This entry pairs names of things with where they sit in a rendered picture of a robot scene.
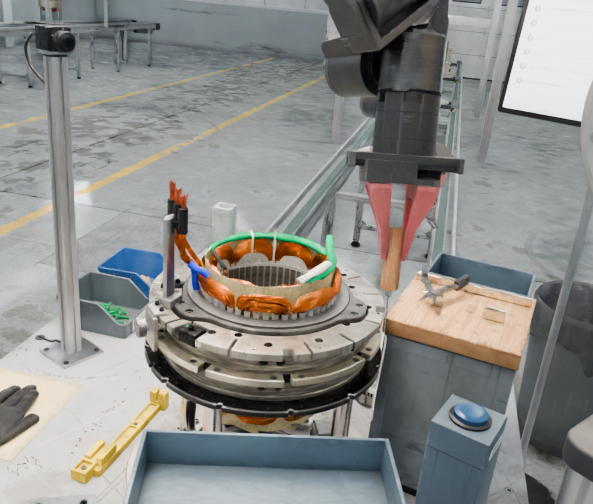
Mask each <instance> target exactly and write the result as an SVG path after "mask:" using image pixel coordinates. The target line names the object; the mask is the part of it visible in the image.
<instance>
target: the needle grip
mask: <svg viewBox="0 0 593 504"><path fill-rule="evenodd" d="M404 235H405V229H404V228H401V227H394V226H389V232H388V243H387V250H386V257H385V260H383V265H382V274H381V283H380V288H381V289H383V290H386V291H396V290H397V289H398V287H399V279H400V270H401V257H402V247H403V241H404Z"/></svg>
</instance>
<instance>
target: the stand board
mask: <svg viewBox="0 0 593 504"><path fill-rule="evenodd" d="M416 278H417V275H416V276H415V277H414V279H413V280H412V281H411V283H410V284H409V285H408V287H407V288H406V289H405V291H404V292H403V293H402V295H401V296H400V297H399V298H398V300H397V301H396V302H395V304H394V305H393V306H392V308H391V309H390V310H389V312H388V313H387V319H386V327H385V333H388V334H391V335H395V336H398V337H401V338H405V339H408V340H412V341H415V342H419V343H422V344H426V345H429V346H433V347H436V348H440V349H443V350H447V351H450V352H454V353H457V354H461V355H464V356H468V357H471V358H474V359H478V360H481V361H485V362H488V363H492V364H495V365H499V366H502V367H506V368H509V369H513V370H516V371H518V370H519V367H520V363H521V359H522V355H523V351H524V347H525V343H526V339H527V335H528V332H529V328H530V324H531V320H532V316H533V312H534V308H535V304H536V299H533V300H532V304H531V308H528V307H524V306H520V305H516V304H512V303H508V302H504V301H500V300H496V299H492V298H488V297H484V296H480V295H476V294H472V292H471V293H468V292H464V291H460V290H459V291H455V290H453V291H450V292H448V293H445V294H442V295H444V299H443V304H442V307H437V306H433V305H430V304H426V303H422V301H420V298H421V297H422V296H423V293H424V290H426V288H425V285H424V283H422V281H420V280H417V279H416ZM426 291H427V290H426ZM485 306H488V307H492V308H496V309H500V310H504V311H506V315H505V320H504V323H503V324H502V323H498V322H494V321H490V320H486V319H483V313H484V308H485Z"/></svg>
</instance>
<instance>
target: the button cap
mask: <svg viewBox="0 0 593 504"><path fill-rule="evenodd" d="M453 415H454V417H455V418H456V419H457V420H459V421H460V422H462V423H464V424H466V425H469V426H476V427H479V426H484V425H486V424H487V422H488V418H489V414H488V412H487V411H486V409H485V408H483V407H482V406H481V405H479V404H476V403H473V402H467V401H465V402H460V403H457V404H456V405H455V406H454V411H453Z"/></svg>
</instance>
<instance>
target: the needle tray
mask: <svg viewBox="0 0 593 504"><path fill-rule="evenodd" d="M123 504H406V500H405V497H404V493H403V489H402V486H401V482H400V478H399V475H398V471H397V468H396V464H395V460H394V457H393V453H392V449H391V446H390V442H389V439H381V438H356V437H331V436H306V435H282V434H257V433H232V432H207V431H182V430H157V429H148V430H147V429H143V433H142V436H141V440H140V443H139V447H138V450H137V454H136V458H135V461H134V465H133V468H132V472H131V476H130V479H129V483H128V486H127V490H126V494H125V497H124V501H123Z"/></svg>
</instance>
